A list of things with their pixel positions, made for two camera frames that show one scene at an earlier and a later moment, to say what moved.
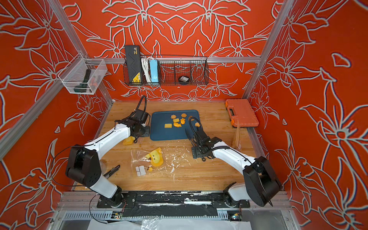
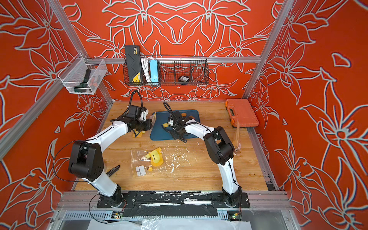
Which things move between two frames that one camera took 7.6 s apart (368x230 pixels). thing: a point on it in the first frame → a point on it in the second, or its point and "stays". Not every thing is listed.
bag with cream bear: [236, 143] stays
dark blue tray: [171, 125] stays
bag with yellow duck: [144, 163] stays
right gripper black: [197, 154] → [172, 132]
